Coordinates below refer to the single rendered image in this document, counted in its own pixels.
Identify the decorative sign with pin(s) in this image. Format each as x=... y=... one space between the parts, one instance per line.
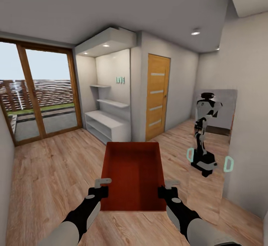
x=120 y=79

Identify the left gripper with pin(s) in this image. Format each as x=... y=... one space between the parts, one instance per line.
x=103 y=190

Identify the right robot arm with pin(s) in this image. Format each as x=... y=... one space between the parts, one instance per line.
x=197 y=231

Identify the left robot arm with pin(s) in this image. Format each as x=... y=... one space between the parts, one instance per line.
x=77 y=222

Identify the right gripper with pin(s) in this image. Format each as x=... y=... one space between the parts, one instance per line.
x=163 y=192

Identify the standing mirror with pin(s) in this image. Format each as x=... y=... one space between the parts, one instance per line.
x=214 y=119

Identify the storage box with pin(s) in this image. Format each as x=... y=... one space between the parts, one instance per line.
x=136 y=172

